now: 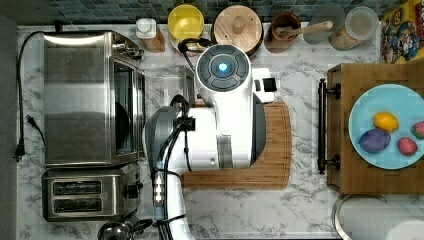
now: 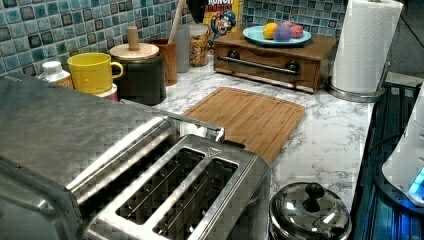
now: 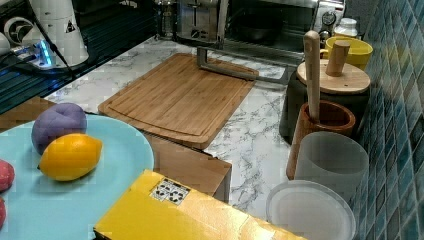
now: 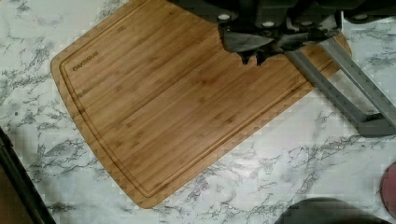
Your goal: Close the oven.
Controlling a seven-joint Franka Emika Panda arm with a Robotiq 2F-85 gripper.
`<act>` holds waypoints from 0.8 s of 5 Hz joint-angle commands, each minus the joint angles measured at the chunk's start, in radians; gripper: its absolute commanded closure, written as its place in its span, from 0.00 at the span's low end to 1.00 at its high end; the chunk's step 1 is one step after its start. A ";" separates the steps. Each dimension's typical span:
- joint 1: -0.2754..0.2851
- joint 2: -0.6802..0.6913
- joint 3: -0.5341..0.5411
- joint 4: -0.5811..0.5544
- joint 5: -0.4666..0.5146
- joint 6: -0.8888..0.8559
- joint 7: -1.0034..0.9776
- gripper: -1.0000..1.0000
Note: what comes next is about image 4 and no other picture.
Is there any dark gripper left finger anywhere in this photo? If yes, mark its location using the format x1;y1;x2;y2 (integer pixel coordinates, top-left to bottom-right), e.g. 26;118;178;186
218;27;275;52

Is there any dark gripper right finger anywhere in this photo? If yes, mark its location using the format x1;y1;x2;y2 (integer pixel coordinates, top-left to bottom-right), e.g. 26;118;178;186
274;29;340;51

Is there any glass oven door with handle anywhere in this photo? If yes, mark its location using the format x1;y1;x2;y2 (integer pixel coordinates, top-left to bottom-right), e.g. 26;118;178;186
283;18;395;138

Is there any bamboo cutting board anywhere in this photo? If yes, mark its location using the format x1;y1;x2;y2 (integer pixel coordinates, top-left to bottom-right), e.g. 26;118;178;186
50;0;312;208

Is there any purple toy fruit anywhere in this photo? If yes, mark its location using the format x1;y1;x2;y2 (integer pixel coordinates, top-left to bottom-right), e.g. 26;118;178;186
275;197;391;224

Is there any pink toy fruit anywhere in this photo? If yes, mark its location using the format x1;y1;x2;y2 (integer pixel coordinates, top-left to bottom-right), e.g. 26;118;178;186
380;162;396;217

